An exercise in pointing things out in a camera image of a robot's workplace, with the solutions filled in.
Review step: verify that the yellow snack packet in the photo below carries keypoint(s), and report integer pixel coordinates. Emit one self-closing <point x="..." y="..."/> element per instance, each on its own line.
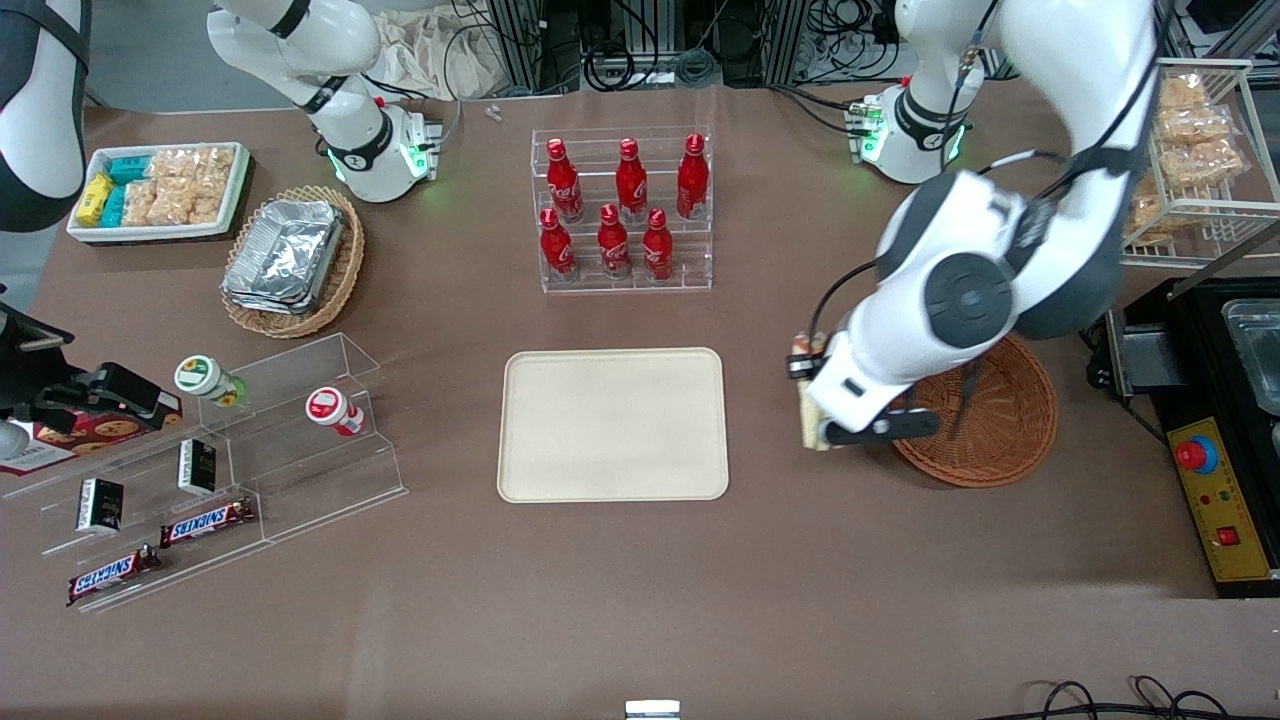
<point x="93" y="200"/>

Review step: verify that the small black box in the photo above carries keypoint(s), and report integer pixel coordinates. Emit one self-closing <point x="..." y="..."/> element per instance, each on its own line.
<point x="197" y="467"/>
<point x="100" y="505"/>

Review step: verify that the teal snack packet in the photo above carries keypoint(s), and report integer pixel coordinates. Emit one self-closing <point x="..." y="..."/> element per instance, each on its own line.
<point x="114" y="207"/>
<point x="130" y="168"/>

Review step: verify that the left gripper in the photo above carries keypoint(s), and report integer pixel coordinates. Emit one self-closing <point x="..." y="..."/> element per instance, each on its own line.
<point x="794" y="365"/>

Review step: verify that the clear acrylic bottle rack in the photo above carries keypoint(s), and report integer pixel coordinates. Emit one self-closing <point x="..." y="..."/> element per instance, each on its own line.
<point x="620" y="285"/>

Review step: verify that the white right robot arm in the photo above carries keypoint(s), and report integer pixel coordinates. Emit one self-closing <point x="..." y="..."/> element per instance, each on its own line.
<point x="352" y="150"/>

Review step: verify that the white rectangular snack tray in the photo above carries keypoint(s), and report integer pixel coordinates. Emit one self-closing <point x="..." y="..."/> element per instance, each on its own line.
<point x="150" y="233"/>

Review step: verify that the beige plastic tray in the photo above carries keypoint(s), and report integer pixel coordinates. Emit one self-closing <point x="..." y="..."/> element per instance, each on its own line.
<point x="612" y="425"/>

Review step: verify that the round brown wicker basket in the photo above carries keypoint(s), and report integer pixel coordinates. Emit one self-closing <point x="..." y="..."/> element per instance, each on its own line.
<point x="1010" y="420"/>

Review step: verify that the clear acrylic stepped display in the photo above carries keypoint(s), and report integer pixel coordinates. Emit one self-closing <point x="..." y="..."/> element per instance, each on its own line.
<point x="150" y="470"/>
<point x="320" y="480"/>

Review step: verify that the bagged fried snack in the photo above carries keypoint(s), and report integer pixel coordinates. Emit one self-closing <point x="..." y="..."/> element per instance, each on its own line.
<point x="1210" y="163"/>
<point x="1195" y="125"/>
<point x="1182" y="92"/>
<point x="1145" y="215"/>

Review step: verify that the crumpled beige cloth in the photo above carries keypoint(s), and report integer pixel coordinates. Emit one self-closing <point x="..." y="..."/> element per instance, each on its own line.
<point x="435" y="55"/>

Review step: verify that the stacked aluminium foil trays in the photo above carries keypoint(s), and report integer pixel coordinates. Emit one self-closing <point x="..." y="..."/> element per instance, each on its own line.
<point x="285" y="255"/>

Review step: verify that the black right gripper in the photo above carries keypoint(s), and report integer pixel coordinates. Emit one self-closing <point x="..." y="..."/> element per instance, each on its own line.
<point x="30" y="362"/>

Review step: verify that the oval light wicker basket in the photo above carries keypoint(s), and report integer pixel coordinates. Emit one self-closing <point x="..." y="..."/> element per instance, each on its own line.
<point x="345" y="280"/>

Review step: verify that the red lid yogurt bottle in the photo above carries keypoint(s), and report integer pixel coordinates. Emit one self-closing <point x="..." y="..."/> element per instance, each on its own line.
<point x="328" y="406"/>

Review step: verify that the black countertop appliance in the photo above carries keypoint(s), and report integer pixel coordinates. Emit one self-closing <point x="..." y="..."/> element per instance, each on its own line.
<point x="1200" y="340"/>

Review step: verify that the red cola bottle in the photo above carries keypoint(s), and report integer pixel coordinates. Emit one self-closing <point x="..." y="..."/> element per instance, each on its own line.
<point x="657" y="248"/>
<point x="631" y="185"/>
<point x="692" y="180"/>
<point x="613" y="245"/>
<point x="556" y="248"/>
<point x="564" y="185"/>

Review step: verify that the steel appliance pan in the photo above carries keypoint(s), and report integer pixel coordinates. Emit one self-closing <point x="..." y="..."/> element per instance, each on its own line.
<point x="1258" y="350"/>

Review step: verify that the snickers chocolate bar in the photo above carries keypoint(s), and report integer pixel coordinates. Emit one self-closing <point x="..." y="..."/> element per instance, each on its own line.
<point x="205" y="522"/>
<point x="110" y="576"/>

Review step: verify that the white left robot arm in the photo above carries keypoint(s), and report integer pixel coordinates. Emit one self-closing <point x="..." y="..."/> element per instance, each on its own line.
<point x="965" y="295"/>

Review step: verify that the red cookie box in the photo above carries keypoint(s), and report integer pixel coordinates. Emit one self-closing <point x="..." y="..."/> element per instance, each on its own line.
<point x="100" y="435"/>

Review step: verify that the green lid yogurt bottle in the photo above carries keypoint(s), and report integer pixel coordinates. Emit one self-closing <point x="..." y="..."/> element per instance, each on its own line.
<point x="200" y="377"/>

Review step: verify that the triangular sandwich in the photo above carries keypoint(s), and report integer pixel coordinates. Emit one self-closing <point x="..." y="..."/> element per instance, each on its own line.
<point x="810" y="415"/>

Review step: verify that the clear rice cracker bag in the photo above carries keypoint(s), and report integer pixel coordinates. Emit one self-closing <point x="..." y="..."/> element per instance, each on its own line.
<point x="140" y="203"/>
<point x="210" y="198"/>
<point x="172" y="203"/>
<point x="185" y="160"/>

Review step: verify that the red emergency stop button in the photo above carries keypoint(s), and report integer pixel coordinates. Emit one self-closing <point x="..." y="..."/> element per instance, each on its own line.
<point x="1196" y="455"/>

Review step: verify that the yellow black control box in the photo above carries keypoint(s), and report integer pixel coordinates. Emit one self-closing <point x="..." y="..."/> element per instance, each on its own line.
<point x="1230" y="520"/>

